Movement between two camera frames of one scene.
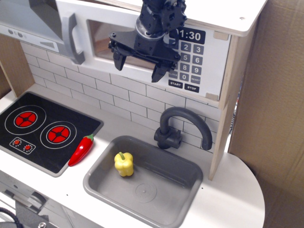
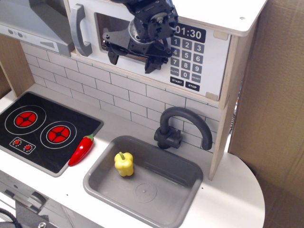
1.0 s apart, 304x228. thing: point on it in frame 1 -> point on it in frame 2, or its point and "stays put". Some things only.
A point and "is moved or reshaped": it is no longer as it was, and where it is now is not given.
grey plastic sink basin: (150, 184) stays put
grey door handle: (69, 23) -> (77, 14)
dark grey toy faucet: (166, 137) stays put
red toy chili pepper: (82, 150) stays put
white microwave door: (94, 21) is moved or reshaped
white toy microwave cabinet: (202, 71) stays put
